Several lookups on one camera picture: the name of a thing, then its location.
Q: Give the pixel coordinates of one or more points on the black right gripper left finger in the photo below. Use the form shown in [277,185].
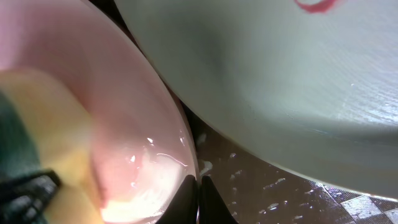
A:
[184,205]

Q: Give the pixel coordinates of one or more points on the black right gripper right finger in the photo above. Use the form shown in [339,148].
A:
[212,209]

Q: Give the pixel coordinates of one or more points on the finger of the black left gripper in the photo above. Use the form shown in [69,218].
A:
[25,198]

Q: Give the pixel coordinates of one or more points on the pink plate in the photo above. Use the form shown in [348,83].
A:
[141,148]

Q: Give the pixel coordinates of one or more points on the green and yellow sponge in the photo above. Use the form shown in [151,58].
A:
[44,127]

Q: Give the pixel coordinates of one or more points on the pale green plate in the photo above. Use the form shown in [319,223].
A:
[308,86]

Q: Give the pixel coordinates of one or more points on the dark brown serving tray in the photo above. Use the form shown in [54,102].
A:
[257,191]

